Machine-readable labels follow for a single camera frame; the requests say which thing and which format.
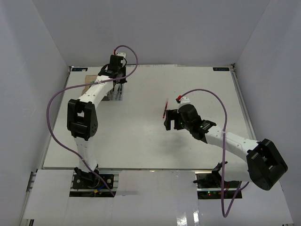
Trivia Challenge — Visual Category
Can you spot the red pen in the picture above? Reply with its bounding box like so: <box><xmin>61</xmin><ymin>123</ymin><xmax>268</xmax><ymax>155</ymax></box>
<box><xmin>162</xmin><ymin>98</ymin><xmax>168</xmax><ymax>119</ymax></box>

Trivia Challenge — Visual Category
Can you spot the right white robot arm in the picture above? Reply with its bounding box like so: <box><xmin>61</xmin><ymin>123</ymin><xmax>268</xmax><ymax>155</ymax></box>
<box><xmin>164</xmin><ymin>104</ymin><xmax>288</xmax><ymax>191</ymax></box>

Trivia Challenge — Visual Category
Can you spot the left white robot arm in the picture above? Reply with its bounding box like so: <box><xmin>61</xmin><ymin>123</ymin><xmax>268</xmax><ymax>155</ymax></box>
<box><xmin>67</xmin><ymin>53</ymin><xmax>127</xmax><ymax>188</ymax></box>

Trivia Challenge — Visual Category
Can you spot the clear transparent container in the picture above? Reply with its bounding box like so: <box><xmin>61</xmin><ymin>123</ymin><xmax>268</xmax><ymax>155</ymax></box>
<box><xmin>109</xmin><ymin>84</ymin><xmax>124</xmax><ymax>101</ymax></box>

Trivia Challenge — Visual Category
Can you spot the amber transparent container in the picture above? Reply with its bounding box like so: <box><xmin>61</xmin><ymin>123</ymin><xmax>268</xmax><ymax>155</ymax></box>
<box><xmin>81</xmin><ymin>75</ymin><xmax>98</xmax><ymax>95</ymax></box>

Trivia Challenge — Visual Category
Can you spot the left blue table label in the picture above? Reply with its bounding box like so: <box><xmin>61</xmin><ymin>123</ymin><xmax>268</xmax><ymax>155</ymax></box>
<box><xmin>71</xmin><ymin>67</ymin><xmax>88</xmax><ymax>72</ymax></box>

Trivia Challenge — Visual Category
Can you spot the blue table label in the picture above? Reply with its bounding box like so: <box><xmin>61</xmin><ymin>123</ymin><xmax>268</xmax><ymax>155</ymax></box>
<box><xmin>213</xmin><ymin>67</ymin><xmax>230</xmax><ymax>72</ymax></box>
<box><xmin>71</xmin><ymin>67</ymin><xmax>88</xmax><ymax>72</ymax></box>

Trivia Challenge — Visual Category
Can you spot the right blue table label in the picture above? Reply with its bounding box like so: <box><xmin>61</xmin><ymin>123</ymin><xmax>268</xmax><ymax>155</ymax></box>
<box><xmin>213</xmin><ymin>67</ymin><xmax>230</xmax><ymax>72</ymax></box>

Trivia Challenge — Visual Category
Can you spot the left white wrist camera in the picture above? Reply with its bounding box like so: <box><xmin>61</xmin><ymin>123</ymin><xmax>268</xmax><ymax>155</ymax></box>
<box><xmin>113</xmin><ymin>52</ymin><xmax>127</xmax><ymax>60</ymax></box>

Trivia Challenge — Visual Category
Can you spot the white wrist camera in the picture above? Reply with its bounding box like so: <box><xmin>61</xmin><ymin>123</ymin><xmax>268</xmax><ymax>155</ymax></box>
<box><xmin>113</xmin><ymin>52</ymin><xmax>127</xmax><ymax>60</ymax></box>
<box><xmin>176</xmin><ymin>95</ymin><xmax>190</xmax><ymax>105</ymax></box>

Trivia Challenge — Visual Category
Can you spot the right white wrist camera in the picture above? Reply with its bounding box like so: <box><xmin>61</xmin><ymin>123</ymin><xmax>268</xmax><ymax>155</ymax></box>
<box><xmin>176</xmin><ymin>95</ymin><xmax>190</xmax><ymax>105</ymax></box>

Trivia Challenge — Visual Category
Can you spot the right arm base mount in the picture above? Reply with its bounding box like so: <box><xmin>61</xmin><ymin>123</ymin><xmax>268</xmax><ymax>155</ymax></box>
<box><xmin>193</xmin><ymin>163</ymin><xmax>239</xmax><ymax>200</ymax></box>

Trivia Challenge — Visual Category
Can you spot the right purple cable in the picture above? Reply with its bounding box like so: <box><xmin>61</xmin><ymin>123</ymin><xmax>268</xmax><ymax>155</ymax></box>
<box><xmin>178</xmin><ymin>89</ymin><xmax>250</xmax><ymax>218</ymax></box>

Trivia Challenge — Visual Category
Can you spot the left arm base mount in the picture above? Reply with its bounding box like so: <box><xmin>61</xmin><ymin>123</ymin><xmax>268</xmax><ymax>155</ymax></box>
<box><xmin>69</xmin><ymin>167</ymin><xmax>116</xmax><ymax>198</ymax></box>

